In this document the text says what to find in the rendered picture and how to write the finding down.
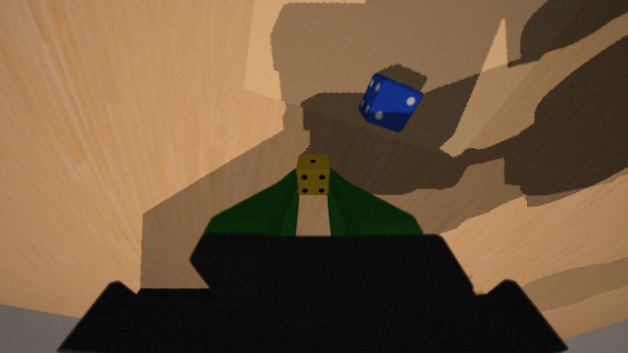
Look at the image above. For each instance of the yellow die with black pips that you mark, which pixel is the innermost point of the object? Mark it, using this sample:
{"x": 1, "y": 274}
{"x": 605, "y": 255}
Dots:
{"x": 313, "y": 173}

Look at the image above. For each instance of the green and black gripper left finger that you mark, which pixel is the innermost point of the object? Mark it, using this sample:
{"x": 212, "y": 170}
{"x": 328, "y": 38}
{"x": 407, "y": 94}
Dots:
{"x": 262, "y": 212}

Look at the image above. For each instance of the blue die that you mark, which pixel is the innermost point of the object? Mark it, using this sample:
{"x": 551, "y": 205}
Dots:
{"x": 389, "y": 103}

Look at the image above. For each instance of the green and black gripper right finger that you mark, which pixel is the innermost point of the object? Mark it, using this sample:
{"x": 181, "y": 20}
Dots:
{"x": 364, "y": 213}

